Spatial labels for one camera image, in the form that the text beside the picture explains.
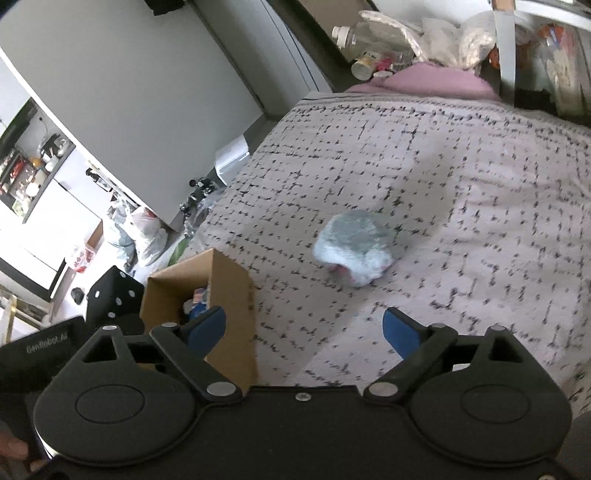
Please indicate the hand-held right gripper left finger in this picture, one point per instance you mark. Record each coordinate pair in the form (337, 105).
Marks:
(207, 328)

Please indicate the paper cup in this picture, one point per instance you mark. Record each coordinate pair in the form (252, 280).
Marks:
(364, 68)

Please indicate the leaning cardboard board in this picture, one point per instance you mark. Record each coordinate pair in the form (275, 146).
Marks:
(318, 27)

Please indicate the clear plastic bottle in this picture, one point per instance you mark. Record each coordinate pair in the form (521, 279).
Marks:
(353, 39)

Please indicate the person's left hand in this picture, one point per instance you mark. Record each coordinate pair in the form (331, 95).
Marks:
(11, 445)

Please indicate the plastic bags on floor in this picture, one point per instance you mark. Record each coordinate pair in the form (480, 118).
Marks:
(143, 235)

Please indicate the pile of white plastic bags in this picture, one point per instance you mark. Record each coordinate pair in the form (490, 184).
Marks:
(443, 39)

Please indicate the clear bag under desk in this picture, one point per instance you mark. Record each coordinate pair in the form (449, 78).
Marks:
(554, 64)

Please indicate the white paper roll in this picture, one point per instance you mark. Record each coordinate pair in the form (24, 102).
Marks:
(231, 157)

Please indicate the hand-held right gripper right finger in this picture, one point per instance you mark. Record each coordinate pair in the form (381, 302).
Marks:
(400, 333)

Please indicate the brown cardboard box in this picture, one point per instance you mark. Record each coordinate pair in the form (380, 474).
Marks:
(231, 295)

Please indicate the white desk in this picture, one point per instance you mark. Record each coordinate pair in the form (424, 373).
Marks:
(505, 50)

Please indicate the blue plush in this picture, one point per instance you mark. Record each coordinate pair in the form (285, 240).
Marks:
(353, 247)

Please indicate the kitchen shelf with utensils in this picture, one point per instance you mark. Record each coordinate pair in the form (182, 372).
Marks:
(32, 166)

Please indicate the patterned grey blanket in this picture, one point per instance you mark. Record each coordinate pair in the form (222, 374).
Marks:
(438, 207)

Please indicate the red and white bag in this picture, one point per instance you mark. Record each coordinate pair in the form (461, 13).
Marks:
(85, 258)

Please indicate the black stool with white dots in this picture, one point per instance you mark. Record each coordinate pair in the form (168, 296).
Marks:
(115, 293)

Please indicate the pink pillow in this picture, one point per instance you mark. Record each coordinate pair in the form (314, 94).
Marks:
(425, 81)

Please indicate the black computer mouse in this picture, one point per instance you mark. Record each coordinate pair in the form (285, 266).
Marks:
(78, 295)

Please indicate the black tripod gear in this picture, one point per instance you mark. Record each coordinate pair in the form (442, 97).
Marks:
(198, 194)

